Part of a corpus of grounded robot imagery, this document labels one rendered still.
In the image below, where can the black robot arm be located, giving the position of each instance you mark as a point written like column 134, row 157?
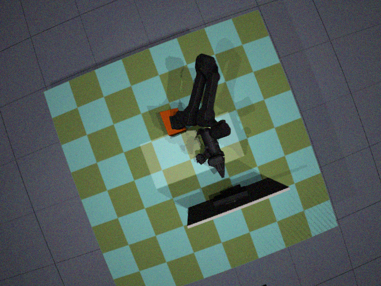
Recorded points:
column 206, row 73

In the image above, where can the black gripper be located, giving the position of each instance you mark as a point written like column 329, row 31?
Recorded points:
column 217, row 158

